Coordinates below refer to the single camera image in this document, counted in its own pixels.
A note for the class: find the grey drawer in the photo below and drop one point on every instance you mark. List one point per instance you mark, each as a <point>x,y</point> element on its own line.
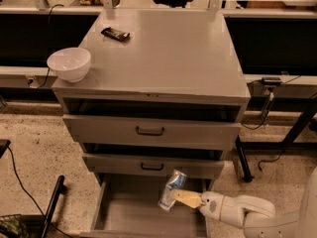
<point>128,207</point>
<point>201,135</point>
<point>151,166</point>

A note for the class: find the black power adapter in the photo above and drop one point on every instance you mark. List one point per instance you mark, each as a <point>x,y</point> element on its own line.
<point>271,81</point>

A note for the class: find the black stand leg left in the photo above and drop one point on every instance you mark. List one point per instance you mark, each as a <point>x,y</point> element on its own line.
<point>59,189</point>

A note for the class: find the green patterned basket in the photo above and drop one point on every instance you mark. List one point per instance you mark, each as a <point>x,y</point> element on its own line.
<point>12,226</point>

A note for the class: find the black stand leg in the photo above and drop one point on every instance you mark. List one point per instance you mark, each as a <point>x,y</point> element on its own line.
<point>59,189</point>
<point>243,160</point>

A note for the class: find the black stand leg right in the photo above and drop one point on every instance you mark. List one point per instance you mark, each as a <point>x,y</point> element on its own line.
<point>243,160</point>

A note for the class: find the grey bottom drawer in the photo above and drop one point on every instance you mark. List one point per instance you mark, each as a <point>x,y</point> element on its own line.
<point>128,207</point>

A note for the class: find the grey middle drawer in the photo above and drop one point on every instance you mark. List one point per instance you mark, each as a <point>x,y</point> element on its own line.
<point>151,166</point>

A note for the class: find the grey drawer cabinet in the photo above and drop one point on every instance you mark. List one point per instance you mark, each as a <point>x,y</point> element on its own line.
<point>178,64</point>

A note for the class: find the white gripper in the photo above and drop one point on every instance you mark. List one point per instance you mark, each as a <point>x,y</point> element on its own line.
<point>211,203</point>

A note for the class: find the grey top drawer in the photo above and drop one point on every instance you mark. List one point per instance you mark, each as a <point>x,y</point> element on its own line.
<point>201,135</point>

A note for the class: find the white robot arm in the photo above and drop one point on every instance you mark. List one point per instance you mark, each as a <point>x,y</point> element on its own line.
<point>254,215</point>

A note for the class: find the white bowl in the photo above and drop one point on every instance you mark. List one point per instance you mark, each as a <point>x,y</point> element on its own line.
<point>70,64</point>

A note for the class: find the dark snack bar wrapper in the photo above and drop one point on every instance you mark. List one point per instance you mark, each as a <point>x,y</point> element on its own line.
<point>115,34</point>

